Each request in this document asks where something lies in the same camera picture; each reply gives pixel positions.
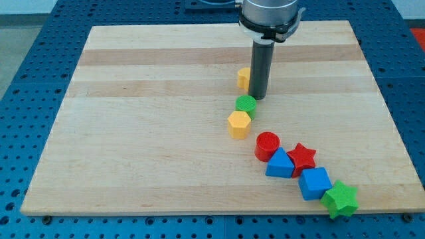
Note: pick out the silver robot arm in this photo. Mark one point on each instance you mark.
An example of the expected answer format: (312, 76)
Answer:
(269, 12)

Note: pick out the yellow hexagon block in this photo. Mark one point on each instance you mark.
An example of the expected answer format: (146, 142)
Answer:
(239, 124)

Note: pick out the green cylinder block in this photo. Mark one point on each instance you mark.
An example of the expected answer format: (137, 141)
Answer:
(246, 103)

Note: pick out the yellow heart block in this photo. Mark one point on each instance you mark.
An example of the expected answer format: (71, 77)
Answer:
(243, 78)

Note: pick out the red cylinder block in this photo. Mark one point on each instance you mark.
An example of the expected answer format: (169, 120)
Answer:
(267, 143)

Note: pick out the light wooden board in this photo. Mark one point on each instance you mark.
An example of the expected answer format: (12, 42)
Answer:
(142, 129)

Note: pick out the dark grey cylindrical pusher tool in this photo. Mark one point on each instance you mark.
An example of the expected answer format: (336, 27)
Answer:
(261, 61)

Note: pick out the blue triangle block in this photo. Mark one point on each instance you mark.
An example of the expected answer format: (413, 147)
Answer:
(280, 165)

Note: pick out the red star block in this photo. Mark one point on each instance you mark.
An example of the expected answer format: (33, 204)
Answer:
(302, 158)

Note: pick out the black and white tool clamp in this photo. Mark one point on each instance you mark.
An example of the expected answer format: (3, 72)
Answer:
(268, 34)

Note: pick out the blue cube block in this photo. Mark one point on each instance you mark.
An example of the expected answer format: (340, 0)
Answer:
(313, 183)

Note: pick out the green star block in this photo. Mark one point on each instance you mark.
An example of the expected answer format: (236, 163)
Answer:
(340, 200)

